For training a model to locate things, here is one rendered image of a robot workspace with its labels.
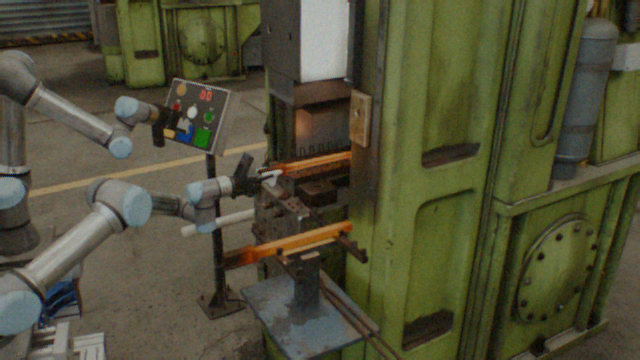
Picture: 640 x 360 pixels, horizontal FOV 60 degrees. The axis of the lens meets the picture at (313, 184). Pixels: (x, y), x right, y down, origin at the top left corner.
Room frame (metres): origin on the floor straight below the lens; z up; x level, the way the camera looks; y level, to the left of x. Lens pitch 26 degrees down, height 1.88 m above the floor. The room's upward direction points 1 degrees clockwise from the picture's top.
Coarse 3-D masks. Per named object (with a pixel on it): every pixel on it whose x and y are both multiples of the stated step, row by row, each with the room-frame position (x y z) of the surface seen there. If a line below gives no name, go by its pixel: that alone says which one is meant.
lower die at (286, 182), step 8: (320, 152) 2.13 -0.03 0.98; (328, 152) 2.11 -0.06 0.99; (336, 152) 2.11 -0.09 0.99; (288, 160) 2.05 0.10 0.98; (296, 160) 2.03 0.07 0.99; (336, 160) 2.01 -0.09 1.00; (344, 160) 2.03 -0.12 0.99; (304, 168) 1.93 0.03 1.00; (312, 168) 1.95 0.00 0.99; (320, 168) 1.95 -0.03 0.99; (328, 168) 1.95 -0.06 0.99; (336, 168) 1.95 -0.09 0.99; (344, 168) 1.97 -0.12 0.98; (280, 176) 1.94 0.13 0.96; (288, 176) 1.89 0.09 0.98; (296, 176) 1.87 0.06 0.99; (304, 176) 1.88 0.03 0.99; (320, 176) 1.91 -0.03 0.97; (328, 176) 1.93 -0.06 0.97; (288, 184) 1.89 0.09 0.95; (296, 184) 1.86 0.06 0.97; (336, 184) 1.95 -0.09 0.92; (344, 184) 1.97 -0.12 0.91; (296, 192) 1.86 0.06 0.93
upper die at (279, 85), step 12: (276, 72) 1.96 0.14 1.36; (276, 84) 1.96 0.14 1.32; (288, 84) 1.88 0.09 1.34; (300, 84) 1.87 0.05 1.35; (312, 84) 1.89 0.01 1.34; (324, 84) 1.92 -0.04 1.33; (336, 84) 1.94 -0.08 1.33; (276, 96) 1.96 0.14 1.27; (288, 96) 1.88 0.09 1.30; (300, 96) 1.87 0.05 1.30; (312, 96) 1.89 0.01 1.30; (324, 96) 1.92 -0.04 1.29; (336, 96) 1.94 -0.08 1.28; (348, 96) 1.97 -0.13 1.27
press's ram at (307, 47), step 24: (264, 0) 2.03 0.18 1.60; (288, 0) 1.88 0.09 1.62; (312, 0) 1.83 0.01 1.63; (336, 0) 1.88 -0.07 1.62; (264, 24) 2.03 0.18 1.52; (288, 24) 1.88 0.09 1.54; (312, 24) 1.83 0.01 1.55; (336, 24) 1.88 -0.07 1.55; (264, 48) 2.04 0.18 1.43; (288, 48) 1.88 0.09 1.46; (312, 48) 1.83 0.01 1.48; (336, 48) 1.88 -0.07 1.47; (288, 72) 1.88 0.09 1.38; (312, 72) 1.83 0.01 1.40; (336, 72) 1.88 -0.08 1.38
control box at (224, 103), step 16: (176, 80) 2.44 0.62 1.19; (176, 96) 2.39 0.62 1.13; (192, 96) 2.35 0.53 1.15; (224, 96) 2.27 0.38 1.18; (240, 96) 2.32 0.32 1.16; (224, 112) 2.23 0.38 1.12; (208, 128) 2.22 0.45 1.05; (224, 128) 2.22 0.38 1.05; (192, 144) 2.22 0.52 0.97; (208, 144) 2.18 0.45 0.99; (224, 144) 2.22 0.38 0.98
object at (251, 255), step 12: (324, 228) 1.47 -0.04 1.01; (336, 228) 1.47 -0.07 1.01; (348, 228) 1.49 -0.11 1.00; (288, 240) 1.40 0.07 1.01; (300, 240) 1.40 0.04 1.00; (312, 240) 1.42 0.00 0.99; (228, 252) 1.31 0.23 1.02; (240, 252) 1.31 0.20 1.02; (252, 252) 1.32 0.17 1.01; (264, 252) 1.34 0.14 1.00; (228, 264) 1.29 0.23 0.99; (240, 264) 1.31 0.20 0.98
